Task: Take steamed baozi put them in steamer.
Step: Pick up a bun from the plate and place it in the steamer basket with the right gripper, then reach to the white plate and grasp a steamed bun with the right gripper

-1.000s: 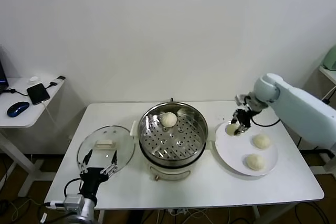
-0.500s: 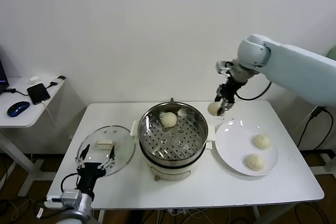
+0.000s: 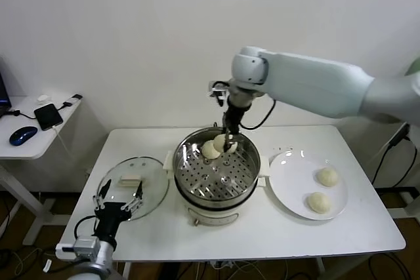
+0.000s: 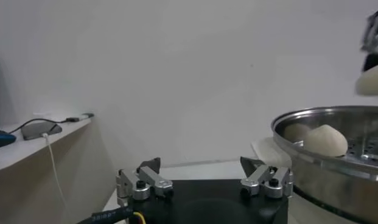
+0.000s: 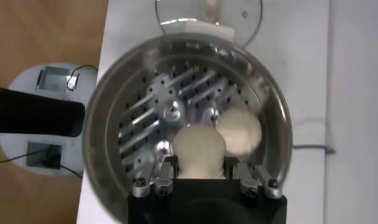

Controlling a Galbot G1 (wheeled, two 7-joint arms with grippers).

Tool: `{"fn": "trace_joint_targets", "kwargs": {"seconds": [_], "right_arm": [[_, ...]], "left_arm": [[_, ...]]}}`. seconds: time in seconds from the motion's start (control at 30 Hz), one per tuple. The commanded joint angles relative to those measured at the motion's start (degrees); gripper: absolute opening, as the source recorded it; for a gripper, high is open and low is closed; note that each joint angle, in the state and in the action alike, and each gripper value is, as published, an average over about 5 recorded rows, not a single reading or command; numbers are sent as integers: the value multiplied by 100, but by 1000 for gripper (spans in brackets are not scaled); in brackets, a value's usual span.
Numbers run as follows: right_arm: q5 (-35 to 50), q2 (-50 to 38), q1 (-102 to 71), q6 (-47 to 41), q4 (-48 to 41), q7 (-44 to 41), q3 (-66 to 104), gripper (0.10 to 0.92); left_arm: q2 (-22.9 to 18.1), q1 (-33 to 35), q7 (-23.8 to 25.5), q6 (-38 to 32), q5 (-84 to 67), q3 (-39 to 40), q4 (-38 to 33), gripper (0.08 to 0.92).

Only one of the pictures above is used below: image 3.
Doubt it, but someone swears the black smartphone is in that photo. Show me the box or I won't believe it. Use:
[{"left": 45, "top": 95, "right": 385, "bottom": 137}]
[{"left": 34, "top": 103, "right": 64, "bottom": 131}]

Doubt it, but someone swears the pale green appliance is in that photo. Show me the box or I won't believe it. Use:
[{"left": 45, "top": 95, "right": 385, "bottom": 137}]
[{"left": 404, "top": 58, "right": 420, "bottom": 77}]

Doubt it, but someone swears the white round plate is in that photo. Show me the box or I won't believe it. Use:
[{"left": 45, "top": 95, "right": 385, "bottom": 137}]
[{"left": 268, "top": 150, "right": 348, "bottom": 221}]

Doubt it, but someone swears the stainless steel steamer pot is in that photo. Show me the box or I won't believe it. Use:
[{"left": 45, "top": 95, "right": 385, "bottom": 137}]
[{"left": 163, "top": 127, "right": 270, "bottom": 210}]

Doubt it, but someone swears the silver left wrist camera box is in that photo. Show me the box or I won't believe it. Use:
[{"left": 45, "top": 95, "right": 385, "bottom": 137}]
[{"left": 72, "top": 235, "right": 101, "bottom": 260}]

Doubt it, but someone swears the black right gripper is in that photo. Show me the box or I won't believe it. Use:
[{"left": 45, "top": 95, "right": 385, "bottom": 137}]
[{"left": 222, "top": 100, "right": 253, "bottom": 155}]

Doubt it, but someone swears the dark laptop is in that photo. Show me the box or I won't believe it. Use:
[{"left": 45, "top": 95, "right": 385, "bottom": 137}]
[{"left": 0, "top": 56, "right": 13, "bottom": 119}]

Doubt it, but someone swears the black usb adapter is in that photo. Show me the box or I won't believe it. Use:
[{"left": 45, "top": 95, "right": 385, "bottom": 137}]
[{"left": 62, "top": 94, "right": 83, "bottom": 108}]

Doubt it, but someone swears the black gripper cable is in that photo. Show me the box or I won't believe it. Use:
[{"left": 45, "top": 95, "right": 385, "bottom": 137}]
[
  {"left": 73, "top": 214, "right": 98, "bottom": 240},
  {"left": 241, "top": 98, "right": 277, "bottom": 130}
]

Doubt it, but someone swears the white steamed baozi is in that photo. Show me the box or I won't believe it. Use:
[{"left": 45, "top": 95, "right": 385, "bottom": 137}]
[
  {"left": 201, "top": 140, "right": 220, "bottom": 160},
  {"left": 306, "top": 191, "right": 331, "bottom": 214},
  {"left": 213, "top": 134, "right": 238, "bottom": 155},
  {"left": 316, "top": 167, "right": 339, "bottom": 188}
]

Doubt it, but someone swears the glass lid with cream handle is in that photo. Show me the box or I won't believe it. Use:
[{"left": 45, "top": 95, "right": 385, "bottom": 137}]
[{"left": 96, "top": 156, "right": 171, "bottom": 221}]

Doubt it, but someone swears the black laptop cable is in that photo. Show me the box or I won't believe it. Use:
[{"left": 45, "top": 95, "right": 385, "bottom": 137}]
[{"left": 0, "top": 109, "right": 37, "bottom": 121}]

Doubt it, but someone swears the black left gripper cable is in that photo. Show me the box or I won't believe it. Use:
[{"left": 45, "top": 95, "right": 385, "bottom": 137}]
[{"left": 73, "top": 214, "right": 98, "bottom": 240}]

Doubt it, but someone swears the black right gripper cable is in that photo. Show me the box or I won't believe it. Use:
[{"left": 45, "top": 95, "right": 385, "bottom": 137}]
[{"left": 241, "top": 98, "right": 277, "bottom": 130}]

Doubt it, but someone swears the white power strip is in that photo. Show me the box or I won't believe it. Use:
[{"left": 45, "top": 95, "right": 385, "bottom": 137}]
[{"left": 209, "top": 260, "right": 239, "bottom": 270}]

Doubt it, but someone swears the white charging cable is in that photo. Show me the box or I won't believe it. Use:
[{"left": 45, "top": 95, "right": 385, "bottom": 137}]
[{"left": 51, "top": 125, "right": 72, "bottom": 156}]

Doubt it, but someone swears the blue computer mouse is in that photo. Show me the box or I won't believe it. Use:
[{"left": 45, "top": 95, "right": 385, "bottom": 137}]
[{"left": 9, "top": 125, "right": 39, "bottom": 146}]

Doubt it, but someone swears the white camera cable plug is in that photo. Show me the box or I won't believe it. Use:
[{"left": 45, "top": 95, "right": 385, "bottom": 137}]
[{"left": 54, "top": 243, "right": 75, "bottom": 260}]

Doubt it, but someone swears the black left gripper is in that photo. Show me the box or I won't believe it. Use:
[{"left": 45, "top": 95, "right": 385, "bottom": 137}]
[{"left": 92, "top": 180, "right": 145, "bottom": 245}]

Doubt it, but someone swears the white side desk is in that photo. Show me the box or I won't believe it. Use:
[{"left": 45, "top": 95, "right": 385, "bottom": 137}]
[{"left": 0, "top": 95, "right": 83, "bottom": 247}]

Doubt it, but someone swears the white electric cooker base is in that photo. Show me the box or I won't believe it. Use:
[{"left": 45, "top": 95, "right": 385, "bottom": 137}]
[{"left": 178, "top": 199, "right": 253, "bottom": 228}]

